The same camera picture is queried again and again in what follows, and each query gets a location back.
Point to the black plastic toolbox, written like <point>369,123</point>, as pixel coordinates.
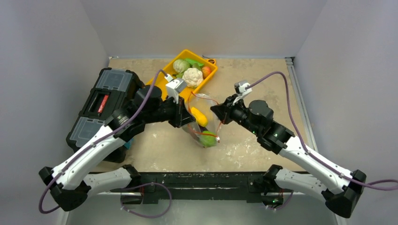
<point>113,89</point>

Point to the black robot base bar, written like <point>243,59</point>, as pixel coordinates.
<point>252,187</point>

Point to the clear orange zip bag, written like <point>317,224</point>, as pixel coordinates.
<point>204,130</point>

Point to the white toy cauliflower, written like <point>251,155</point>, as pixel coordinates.
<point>193,77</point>

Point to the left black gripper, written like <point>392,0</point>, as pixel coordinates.
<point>182,116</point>

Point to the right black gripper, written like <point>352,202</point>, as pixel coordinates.
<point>226,108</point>

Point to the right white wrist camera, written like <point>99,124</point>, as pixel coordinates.
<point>242,88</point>

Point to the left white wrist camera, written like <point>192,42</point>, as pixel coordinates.
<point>175,86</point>

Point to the aluminium frame rail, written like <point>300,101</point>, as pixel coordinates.
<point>301,103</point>

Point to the green toy cabbage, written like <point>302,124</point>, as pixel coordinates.
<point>181,65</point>

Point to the yellow plastic bin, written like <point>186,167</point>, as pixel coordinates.
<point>190,67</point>

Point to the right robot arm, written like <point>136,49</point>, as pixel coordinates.
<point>334,185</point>

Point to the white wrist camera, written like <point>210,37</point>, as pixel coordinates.
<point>242,88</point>
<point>175,86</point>

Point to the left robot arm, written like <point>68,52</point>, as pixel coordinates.
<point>72,182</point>

